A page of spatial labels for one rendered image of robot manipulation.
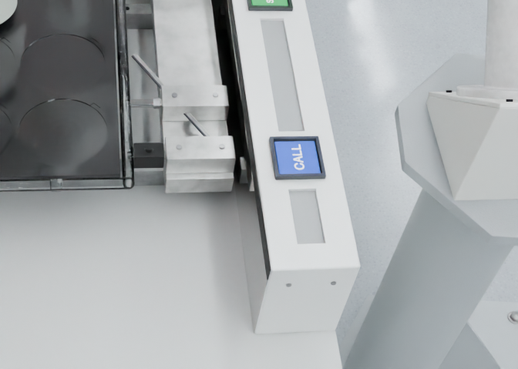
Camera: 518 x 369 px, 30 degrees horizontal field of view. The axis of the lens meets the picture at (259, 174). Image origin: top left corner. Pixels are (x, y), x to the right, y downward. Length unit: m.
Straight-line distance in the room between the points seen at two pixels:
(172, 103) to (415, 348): 0.71
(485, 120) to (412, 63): 1.44
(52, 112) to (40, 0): 0.19
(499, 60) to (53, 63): 0.55
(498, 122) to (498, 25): 0.15
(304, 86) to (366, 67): 1.41
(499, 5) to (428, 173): 0.23
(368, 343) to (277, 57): 0.74
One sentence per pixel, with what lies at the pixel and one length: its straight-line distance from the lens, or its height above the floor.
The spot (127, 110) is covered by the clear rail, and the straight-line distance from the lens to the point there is 1.16.
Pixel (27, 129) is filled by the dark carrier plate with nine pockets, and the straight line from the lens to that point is 1.15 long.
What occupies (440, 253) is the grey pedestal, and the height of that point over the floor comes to 0.63.
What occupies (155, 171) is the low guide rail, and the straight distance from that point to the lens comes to 1.17.
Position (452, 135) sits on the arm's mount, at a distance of 1.26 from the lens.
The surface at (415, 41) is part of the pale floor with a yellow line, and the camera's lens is 2.65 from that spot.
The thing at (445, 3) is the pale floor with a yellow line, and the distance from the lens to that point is 2.79.
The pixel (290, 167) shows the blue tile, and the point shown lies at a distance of 1.05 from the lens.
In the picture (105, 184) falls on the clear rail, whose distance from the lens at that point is 1.10.
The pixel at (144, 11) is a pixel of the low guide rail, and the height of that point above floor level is 0.85.
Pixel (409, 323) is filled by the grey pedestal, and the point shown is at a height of 0.42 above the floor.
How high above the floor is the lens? 1.79
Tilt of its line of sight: 52 degrees down
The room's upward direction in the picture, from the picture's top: 12 degrees clockwise
